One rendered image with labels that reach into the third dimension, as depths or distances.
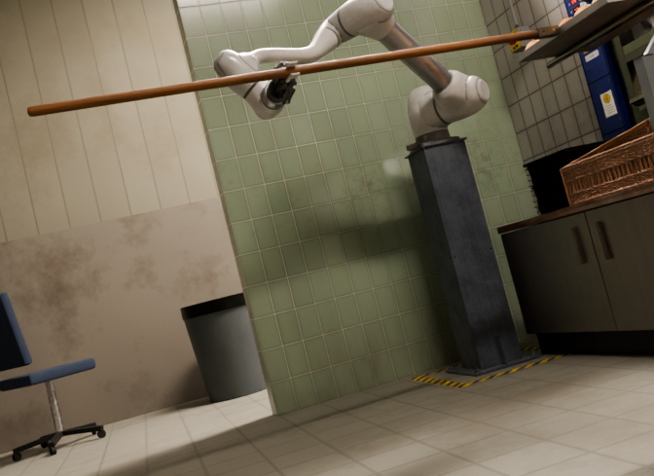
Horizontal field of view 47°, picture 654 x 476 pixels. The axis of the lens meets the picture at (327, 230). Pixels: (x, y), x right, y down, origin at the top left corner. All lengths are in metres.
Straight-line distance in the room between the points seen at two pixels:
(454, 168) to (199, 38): 1.34
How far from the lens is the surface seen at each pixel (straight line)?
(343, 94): 3.80
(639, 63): 2.53
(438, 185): 3.31
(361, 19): 3.00
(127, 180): 5.31
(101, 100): 2.31
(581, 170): 2.97
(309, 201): 3.61
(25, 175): 5.36
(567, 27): 2.86
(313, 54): 2.95
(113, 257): 5.22
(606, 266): 2.89
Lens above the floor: 0.51
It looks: 4 degrees up
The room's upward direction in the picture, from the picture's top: 14 degrees counter-clockwise
